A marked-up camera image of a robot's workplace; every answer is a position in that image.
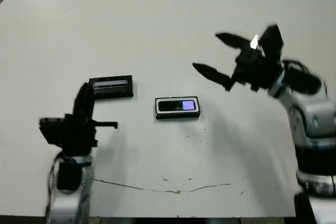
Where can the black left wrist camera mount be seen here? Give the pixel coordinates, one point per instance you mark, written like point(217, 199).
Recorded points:
point(52, 132)

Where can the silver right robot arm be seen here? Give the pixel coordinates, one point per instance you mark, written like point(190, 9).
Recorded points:
point(315, 113)

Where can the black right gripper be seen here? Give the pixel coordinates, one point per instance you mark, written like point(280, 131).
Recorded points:
point(257, 69)

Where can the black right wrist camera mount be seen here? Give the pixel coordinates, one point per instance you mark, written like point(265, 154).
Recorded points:
point(271, 41)

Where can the black box with white insert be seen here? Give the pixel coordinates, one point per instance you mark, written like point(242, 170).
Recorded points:
point(178, 116)

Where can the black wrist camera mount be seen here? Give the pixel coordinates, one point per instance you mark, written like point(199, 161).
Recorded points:
point(52, 132)
point(271, 41)

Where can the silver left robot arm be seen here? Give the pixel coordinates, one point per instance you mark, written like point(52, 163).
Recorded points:
point(65, 205)

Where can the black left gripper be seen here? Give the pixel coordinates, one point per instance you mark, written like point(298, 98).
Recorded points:
point(78, 134)

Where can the black glossy box lid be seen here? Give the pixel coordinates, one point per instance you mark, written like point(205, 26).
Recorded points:
point(115, 91)

